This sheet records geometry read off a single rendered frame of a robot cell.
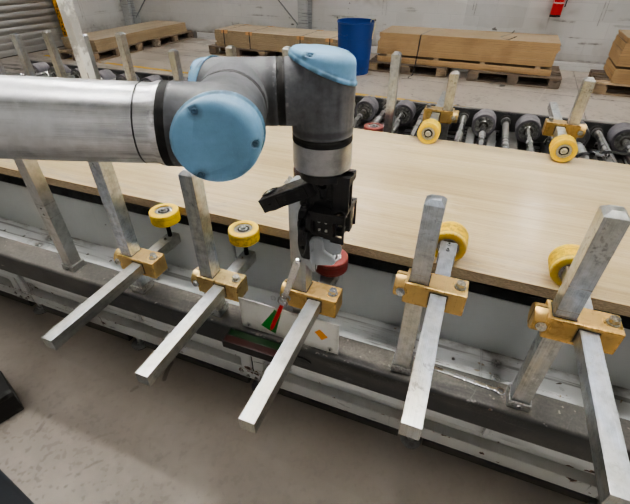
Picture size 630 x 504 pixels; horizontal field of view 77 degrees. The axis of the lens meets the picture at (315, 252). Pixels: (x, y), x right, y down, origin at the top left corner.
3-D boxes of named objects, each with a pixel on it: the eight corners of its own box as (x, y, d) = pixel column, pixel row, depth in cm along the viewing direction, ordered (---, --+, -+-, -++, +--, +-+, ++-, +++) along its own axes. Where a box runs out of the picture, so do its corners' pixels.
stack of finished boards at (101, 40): (187, 31, 850) (185, 22, 839) (97, 51, 671) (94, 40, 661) (158, 29, 873) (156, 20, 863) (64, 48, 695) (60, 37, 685)
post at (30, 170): (74, 273, 120) (5, 125, 94) (62, 269, 122) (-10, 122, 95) (86, 264, 124) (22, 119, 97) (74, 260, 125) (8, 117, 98)
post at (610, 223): (526, 410, 84) (634, 216, 56) (508, 405, 85) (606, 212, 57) (525, 396, 87) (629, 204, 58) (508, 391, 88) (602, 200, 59)
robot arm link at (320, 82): (283, 40, 56) (354, 39, 56) (287, 128, 63) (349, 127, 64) (283, 54, 48) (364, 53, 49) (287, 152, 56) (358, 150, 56)
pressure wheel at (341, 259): (340, 305, 96) (342, 268, 89) (309, 296, 98) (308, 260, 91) (350, 284, 102) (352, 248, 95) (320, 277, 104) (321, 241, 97)
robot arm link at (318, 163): (282, 145, 58) (307, 124, 65) (284, 176, 61) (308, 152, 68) (341, 154, 55) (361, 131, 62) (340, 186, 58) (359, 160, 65)
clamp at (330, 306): (335, 319, 89) (335, 302, 86) (280, 303, 93) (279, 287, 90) (343, 302, 93) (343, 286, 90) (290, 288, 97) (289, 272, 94)
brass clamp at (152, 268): (154, 280, 106) (150, 265, 103) (114, 268, 109) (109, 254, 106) (169, 266, 110) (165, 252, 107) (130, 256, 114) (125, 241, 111)
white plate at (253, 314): (337, 355, 96) (338, 327, 90) (242, 326, 103) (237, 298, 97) (338, 353, 96) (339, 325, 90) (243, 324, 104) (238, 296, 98)
